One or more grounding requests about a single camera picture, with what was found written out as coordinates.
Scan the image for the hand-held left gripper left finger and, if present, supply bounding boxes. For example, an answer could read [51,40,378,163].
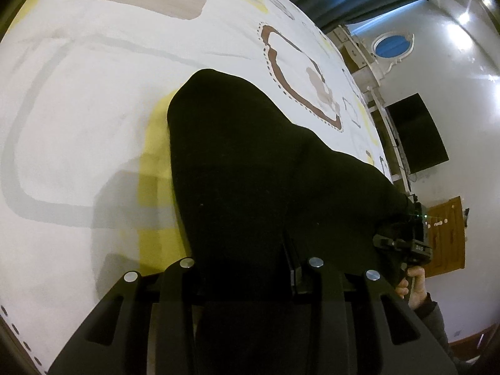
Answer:
[46,257,201,375]

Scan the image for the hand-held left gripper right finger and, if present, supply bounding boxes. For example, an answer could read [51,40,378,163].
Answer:
[283,237,458,375]

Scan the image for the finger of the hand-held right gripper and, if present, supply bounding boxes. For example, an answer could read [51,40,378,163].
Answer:
[372,233,409,259]

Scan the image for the black pants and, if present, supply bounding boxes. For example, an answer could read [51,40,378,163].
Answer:
[167,68,415,375]

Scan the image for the person's right forearm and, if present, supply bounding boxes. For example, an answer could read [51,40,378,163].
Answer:
[412,292,454,365]

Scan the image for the person's right hand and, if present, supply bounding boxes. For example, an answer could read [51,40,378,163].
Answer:
[394,266,429,310]

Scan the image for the wooden door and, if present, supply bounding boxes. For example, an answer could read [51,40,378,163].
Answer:
[423,195,469,279]

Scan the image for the black television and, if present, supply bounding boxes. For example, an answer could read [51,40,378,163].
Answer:
[384,93,449,175]

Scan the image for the white tv cabinet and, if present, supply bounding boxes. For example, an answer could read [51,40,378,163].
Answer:
[335,25,412,193]

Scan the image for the patterned white yellow bedsheet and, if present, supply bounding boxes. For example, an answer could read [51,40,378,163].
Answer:
[0,0,393,375]

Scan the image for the round blue window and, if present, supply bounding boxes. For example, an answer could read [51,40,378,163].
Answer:
[371,31,415,62]

